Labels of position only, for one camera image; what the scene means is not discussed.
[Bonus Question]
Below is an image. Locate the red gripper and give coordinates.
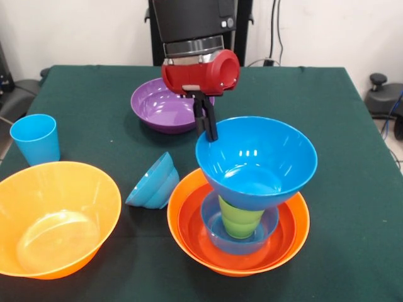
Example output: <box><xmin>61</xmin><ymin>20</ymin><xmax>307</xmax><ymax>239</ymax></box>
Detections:
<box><xmin>161</xmin><ymin>49</ymin><xmax>241</xmax><ymax>142</ymax></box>

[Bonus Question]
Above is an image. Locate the large blue bowl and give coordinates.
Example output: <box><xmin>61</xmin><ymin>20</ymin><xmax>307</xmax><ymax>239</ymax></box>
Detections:
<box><xmin>195</xmin><ymin>116</ymin><xmax>319</xmax><ymax>212</ymax></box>

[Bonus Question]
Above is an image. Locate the small light blue bowl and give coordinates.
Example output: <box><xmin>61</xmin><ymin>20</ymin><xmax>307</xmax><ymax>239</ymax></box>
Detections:
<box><xmin>125</xmin><ymin>151</ymin><xmax>181</xmax><ymax>210</ymax></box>

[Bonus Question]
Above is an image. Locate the green cup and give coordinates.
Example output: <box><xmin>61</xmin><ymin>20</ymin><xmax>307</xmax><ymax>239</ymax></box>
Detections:
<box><xmin>219</xmin><ymin>195</ymin><xmax>266</xmax><ymax>240</ymax></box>

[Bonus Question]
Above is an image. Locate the red-orange bowl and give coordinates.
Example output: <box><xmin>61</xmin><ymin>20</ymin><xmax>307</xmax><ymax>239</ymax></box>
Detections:
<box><xmin>178</xmin><ymin>182</ymin><xmax>298</xmax><ymax>272</ymax></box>

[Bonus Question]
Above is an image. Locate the medium blue bowl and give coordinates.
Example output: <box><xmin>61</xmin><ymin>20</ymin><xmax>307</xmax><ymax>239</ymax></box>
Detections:
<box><xmin>201</xmin><ymin>192</ymin><xmax>280</xmax><ymax>256</ymax></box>

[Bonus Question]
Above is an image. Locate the purple bowl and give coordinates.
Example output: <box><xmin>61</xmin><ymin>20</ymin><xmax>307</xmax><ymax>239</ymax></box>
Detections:
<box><xmin>130</xmin><ymin>77</ymin><xmax>215</xmax><ymax>135</ymax></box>

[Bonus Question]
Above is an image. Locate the large orange bowl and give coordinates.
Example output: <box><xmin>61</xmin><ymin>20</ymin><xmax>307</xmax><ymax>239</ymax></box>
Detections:
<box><xmin>167</xmin><ymin>167</ymin><xmax>310</xmax><ymax>277</ymax></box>
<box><xmin>0</xmin><ymin>161</ymin><xmax>122</xmax><ymax>280</ymax></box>

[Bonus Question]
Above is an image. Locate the dark green tablecloth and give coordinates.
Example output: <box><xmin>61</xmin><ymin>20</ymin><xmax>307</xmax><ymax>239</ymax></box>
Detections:
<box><xmin>0</xmin><ymin>65</ymin><xmax>403</xmax><ymax>302</ymax></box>

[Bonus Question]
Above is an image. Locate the blue cup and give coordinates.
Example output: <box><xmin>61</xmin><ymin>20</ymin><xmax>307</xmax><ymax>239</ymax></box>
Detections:
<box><xmin>9</xmin><ymin>114</ymin><xmax>61</xmax><ymax>167</ymax></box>

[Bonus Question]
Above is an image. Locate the black office chair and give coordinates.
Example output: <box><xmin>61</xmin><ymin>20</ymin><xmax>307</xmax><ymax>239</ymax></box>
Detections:
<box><xmin>366</xmin><ymin>74</ymin><xmax>403</xmax><ymax>120</ymax></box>
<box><xmin>0</xmin><ymin>43</ymin><xmax>51</xmax><ymax>123</ymax></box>

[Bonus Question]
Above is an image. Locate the black hanging cable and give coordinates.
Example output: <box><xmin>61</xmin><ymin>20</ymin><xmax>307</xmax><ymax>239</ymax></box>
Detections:
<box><xmin>272</xmin><ymin>0</ymin><xmax>284</xmax><ymax>66</ymax></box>

